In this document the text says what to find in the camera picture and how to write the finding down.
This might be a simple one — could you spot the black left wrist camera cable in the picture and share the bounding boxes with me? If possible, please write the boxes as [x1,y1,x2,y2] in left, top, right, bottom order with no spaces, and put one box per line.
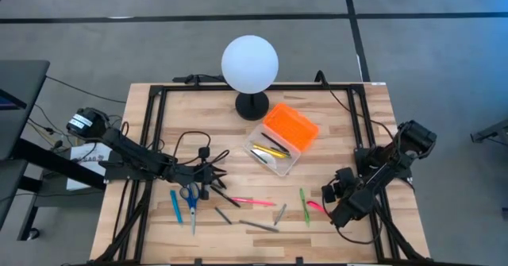
[172,130,232,168]

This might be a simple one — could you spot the grey desk black legs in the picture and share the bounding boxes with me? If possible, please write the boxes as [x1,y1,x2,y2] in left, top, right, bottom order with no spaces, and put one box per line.
[0,59,109,242]

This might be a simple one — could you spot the teal blue pen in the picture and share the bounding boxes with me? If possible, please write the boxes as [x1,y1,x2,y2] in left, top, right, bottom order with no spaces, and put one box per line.
[170,189,184,226]

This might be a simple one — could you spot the black pencil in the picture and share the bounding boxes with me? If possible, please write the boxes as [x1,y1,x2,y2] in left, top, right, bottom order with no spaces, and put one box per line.
[260,131,291,154]

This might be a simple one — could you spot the dark green pen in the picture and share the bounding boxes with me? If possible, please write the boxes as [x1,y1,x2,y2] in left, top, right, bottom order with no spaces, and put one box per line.
[214,206,233,226]

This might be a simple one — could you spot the thin pink pen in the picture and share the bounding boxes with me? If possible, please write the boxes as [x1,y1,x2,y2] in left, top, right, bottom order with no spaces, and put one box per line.
[230,196,277,207]

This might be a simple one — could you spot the white globe table lamp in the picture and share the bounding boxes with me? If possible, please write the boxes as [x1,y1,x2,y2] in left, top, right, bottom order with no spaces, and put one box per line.
[221,34,279,121]

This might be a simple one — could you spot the black pen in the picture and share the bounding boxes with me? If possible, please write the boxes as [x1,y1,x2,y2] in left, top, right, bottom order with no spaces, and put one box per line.
[209,184,242,209]

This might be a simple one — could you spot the dark laptop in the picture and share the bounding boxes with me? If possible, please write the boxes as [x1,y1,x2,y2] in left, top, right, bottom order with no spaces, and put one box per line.
[0,88,29,112]

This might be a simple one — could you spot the yellow highlighter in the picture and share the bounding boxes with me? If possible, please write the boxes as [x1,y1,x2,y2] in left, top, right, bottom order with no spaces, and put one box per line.
[252,142,287,159]

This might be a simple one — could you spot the blue handled scissors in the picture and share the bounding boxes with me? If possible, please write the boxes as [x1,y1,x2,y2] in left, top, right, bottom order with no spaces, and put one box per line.
[179,182,202,236]

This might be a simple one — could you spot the orange plastic box lid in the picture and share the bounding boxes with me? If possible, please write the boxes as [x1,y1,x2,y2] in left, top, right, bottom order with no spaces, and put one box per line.
[262,102,321,152]

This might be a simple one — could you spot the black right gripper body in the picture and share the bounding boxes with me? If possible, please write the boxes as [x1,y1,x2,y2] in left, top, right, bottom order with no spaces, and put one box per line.
[329,180,383,229]

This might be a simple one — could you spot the pink highlighter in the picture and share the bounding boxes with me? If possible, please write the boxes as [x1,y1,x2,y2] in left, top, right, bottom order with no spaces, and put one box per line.
[306,199,327,214]

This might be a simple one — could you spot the thin black floor cable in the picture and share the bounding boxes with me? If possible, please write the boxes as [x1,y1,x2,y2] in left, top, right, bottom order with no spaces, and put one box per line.
[44,74,129,105]

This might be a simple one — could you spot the clear plastic supply box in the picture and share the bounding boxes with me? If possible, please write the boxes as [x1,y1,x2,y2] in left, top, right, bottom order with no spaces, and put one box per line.
[243,123,302,177]

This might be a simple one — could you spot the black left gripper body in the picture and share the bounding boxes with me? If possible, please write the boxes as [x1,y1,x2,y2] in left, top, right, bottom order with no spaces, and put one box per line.
[170,163,214,201]

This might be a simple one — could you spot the grey capped pen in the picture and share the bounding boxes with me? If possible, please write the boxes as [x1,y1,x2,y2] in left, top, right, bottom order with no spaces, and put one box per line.
[238,219,280,233]

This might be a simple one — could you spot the black aluminium table frame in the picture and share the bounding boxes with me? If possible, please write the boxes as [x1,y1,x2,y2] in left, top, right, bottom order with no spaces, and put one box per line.
[94,82,433,266]

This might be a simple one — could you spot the grey crayon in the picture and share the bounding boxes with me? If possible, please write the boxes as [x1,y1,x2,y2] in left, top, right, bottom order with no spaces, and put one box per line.
[273,202,288,227]

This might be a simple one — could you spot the black power cable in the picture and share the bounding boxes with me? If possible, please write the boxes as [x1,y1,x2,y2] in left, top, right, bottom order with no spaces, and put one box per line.
[314,69,394,129]

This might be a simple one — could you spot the light green pen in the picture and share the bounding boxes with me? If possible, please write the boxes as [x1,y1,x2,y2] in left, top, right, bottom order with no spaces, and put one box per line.
[298,187,311,228]

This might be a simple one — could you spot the grey stand foot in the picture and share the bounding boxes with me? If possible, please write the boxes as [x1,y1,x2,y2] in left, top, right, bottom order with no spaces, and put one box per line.
[469,118,508,145]

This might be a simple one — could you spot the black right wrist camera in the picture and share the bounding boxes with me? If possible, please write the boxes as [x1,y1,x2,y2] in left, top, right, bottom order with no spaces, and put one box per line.
[321,184,338,204]

